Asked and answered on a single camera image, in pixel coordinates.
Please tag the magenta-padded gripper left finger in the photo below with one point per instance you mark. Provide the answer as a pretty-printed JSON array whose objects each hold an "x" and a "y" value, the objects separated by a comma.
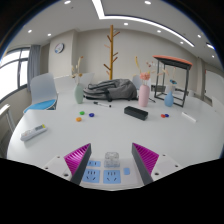
[{"x": 77, "y": 160}]

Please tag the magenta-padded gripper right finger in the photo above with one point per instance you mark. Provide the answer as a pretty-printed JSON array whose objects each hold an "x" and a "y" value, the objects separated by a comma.
[{"x": 146, "y": 159}]

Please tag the small clear charger block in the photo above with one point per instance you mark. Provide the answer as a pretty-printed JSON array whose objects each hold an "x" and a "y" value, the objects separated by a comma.
[{"x": 111, "y": 159}]

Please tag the white power strip blue sockets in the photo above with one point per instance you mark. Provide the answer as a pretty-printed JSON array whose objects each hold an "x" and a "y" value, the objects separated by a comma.
[{"x": 111, "y": 176}]

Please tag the small orange round magnet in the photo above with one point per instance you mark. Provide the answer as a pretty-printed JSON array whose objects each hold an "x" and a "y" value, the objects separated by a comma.
[{"x": 79, "y": 119}]

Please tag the small red round magnet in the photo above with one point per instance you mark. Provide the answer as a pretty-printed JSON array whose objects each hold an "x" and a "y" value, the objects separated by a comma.
[{"x": 162, "y": 116}]

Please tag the black rectangular case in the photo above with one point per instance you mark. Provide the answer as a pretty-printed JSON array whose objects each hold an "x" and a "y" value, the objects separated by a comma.
[{"x": 136, "y": 113}]

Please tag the small green round magnet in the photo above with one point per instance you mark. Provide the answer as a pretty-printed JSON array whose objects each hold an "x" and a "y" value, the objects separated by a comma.
[{"x": 82, "y": 113}]

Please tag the small blue round magnet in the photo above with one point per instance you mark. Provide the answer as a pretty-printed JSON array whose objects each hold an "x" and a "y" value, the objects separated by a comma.
[
  {"x": 91, "y": 114},
  {"x": 167, "y": 115}
]

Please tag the white remote control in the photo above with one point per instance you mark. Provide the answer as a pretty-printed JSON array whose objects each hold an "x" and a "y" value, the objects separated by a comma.
[{"x": 33, "y": 132}]

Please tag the white board eraser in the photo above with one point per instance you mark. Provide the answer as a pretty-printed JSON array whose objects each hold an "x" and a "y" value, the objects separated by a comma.
[{"x": 188, "y": 117}]

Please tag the black marker pen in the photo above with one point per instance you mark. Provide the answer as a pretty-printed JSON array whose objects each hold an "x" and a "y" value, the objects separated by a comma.
[{"x": 101, "y": 104}]

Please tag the pink vase with flowers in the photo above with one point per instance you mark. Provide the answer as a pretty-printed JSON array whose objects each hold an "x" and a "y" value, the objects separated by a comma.
[{"x": 143, "y": 96}]

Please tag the blue vase with flowers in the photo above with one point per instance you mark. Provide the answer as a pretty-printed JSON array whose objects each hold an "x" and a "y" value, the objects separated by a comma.
[{"x": 169, "y": 99}]

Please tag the green vase with dried stems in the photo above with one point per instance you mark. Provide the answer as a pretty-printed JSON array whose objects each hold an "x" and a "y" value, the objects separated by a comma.
[{"x": 79, "y": 95}]

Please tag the grey backpack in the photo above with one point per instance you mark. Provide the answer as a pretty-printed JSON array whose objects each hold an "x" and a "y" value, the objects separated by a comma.
[{"x": 115, "y": 89}]

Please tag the white plain chair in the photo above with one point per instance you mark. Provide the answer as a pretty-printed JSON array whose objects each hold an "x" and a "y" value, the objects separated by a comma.
[
  {"x": 87, "y": 79},
  {"x": 136, "y": 81}
]

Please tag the white chair blue cushion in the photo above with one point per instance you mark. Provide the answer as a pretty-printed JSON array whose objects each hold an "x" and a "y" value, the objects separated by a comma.
[{"x": 42, "y": 88}]

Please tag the white side desk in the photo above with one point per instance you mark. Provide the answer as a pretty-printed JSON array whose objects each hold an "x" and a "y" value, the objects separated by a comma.
[{"x": 5, "y": 111}]

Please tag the grey curtain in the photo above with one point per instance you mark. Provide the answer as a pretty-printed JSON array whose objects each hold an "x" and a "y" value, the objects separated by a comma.
[{"x": 33, "y": 66}]

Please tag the window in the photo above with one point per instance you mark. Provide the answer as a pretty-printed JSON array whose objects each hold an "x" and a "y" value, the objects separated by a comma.
[{"x": 11, "y": 73}]

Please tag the wooden coat rack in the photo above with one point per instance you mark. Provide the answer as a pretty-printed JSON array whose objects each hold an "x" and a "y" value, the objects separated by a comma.
[{"x": 111, "y": 53}]

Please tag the short ceiling strip light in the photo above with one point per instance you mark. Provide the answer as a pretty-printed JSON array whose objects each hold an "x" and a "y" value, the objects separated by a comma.
[{"x": 210, "y": 46}]

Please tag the round ceiling spot lights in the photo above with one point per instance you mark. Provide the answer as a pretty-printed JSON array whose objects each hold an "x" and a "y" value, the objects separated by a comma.
[{"x": 125, "y": 24}]

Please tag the long ceiling strip light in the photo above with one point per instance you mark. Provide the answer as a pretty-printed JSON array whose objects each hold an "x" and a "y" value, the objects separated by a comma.
[{"x": 143, "y": 21}]

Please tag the white wall board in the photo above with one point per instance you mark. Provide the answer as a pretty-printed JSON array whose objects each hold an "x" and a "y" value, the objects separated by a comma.
[{"x": 215, "y": 86}]

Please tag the black frame stand orange top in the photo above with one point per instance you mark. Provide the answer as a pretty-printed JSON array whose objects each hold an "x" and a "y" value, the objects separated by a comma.
[{"x": 173, "y": 60}]

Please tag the round wall clock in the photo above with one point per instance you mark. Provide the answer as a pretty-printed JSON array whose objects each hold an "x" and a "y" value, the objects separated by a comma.
[{"x": 59, "y": 48}]

